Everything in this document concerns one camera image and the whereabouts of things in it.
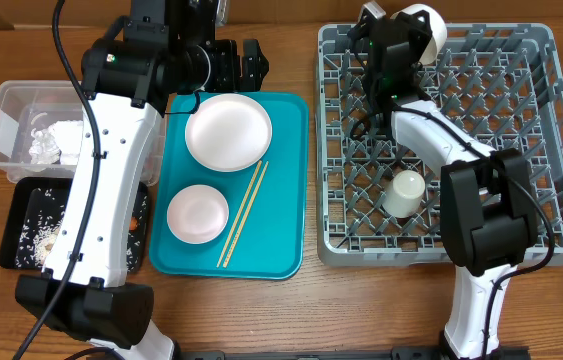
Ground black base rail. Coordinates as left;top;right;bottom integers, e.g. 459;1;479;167
175;346;449;360

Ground black plastic tray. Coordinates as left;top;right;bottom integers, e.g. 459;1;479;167
0;176;151;274

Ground wooden chopstick right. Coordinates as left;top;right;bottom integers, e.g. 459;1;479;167
220;161;269;268

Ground grey plastic dish rack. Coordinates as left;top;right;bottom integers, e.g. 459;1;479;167
315;24;563;266

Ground teal serving tray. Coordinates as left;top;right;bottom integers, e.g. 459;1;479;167
149;92;309;280

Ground white bowl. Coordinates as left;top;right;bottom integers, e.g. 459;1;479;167
391;4;448;65

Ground white cup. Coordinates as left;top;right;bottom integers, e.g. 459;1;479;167
382;170;426;218

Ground orange carrot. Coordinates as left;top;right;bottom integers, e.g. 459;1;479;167
130;217;138;231

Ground small pink bowl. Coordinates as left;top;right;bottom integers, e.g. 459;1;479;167
166;184;229;245

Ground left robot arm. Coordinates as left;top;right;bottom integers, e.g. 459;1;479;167
15;0;269;359

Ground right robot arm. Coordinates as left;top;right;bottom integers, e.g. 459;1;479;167
348;2;545;359

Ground aluminium foil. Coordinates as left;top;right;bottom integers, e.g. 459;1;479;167
28;129;61;165

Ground clear plastic bin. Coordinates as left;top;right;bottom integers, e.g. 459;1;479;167
0;80;167;186

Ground peanuts and rice scraps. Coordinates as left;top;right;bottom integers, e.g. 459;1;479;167
14;183;150;273

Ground white napkin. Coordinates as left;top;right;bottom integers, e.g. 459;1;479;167
48;120;83;165

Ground large white plate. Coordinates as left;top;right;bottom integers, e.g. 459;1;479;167
185;94;273;172

